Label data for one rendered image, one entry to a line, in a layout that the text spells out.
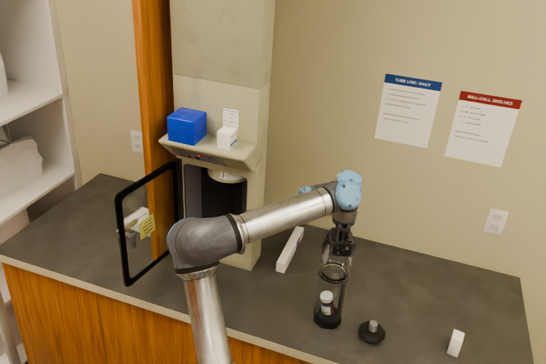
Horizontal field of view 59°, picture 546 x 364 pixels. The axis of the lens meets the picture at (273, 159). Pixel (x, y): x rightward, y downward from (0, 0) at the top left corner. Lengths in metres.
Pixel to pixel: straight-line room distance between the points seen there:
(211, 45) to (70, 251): 1.06
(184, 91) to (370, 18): 0.73
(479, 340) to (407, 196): 0.61
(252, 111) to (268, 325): 0.75
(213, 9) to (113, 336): 1.37
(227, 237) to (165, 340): 0.96
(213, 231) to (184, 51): 0.73
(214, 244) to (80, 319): 1.20
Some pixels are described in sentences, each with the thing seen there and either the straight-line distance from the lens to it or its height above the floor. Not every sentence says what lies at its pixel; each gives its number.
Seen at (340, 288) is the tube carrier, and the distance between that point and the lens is 1.69.
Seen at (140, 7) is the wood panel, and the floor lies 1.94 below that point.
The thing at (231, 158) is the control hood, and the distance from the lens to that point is 1.59.
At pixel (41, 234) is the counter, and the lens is 2.31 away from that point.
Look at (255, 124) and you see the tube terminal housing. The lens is 1.64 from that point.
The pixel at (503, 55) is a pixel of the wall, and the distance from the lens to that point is 1.90.
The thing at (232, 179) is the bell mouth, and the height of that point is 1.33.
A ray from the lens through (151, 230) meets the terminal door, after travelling 1.85.
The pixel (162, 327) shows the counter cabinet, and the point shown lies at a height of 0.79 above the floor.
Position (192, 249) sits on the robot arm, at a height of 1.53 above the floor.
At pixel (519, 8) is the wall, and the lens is 1.87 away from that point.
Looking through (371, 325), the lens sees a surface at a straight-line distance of 1.77.
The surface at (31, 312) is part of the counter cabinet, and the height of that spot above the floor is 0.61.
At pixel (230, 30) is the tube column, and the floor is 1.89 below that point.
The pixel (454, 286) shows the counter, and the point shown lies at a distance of 2.12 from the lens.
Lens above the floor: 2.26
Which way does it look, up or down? 28 degrees down
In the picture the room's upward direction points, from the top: 4 degrees clockwise
